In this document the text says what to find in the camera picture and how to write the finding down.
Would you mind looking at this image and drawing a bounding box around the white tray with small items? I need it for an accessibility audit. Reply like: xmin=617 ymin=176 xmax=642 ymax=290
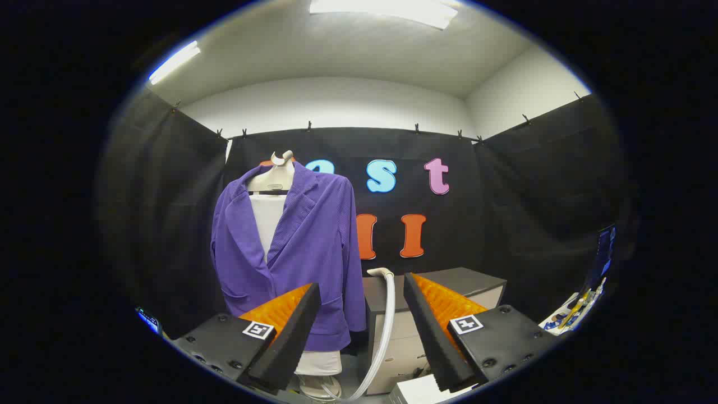
xmin=538 ymin=275 xmax=609 ymax=337

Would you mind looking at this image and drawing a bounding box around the small ceiling light panel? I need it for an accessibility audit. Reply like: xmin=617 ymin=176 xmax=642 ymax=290
xmin=148 ymin=40 xmax=201 ymax=86

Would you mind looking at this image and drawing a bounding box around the white plastic hanger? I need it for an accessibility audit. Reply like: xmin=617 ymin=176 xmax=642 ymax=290
xmin=247 ymin=150 xmax=296 ymax=195

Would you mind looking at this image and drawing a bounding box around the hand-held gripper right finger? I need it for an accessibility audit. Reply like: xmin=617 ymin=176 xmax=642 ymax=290
xmin=403 ymin=272 xmax=561 ymax=393

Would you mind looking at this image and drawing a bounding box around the cabinet with dark top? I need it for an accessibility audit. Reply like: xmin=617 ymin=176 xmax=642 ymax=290
xmin=362 ymin=267 xmax=507 ymax=396

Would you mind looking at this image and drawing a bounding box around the white garment form stand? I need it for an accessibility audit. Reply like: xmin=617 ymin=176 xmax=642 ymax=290
xmin=248 ymin=191 xmax=344 ymax=401

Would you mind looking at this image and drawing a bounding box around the purple corduroy jacket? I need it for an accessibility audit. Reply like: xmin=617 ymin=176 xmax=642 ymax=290
xmin=210 ymin=162 xmax=368 ymax=352

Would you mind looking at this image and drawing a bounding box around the white paper sheet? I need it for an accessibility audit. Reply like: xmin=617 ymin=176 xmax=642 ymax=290
xmin=389 ymin=374 xmax=478 ymax=404

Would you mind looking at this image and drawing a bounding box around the row of black backdrop clips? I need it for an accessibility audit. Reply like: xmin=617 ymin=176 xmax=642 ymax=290
xmin=171 ymin=90 xmax=584 ymax=144

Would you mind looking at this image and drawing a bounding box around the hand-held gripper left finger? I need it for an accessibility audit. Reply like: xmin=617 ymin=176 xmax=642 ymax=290
xmin=171 ymin=282 xmax=322 ymax=393

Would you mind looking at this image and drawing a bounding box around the white garment steamer with hose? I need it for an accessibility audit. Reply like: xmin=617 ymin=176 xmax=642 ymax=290
xmin=320 ymin=267 xmax=397 ymax=402

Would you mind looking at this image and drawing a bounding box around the large ceiling light panel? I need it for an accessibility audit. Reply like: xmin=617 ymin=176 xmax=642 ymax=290
xmin=309 ymin=0 xmax=459 ymax=30

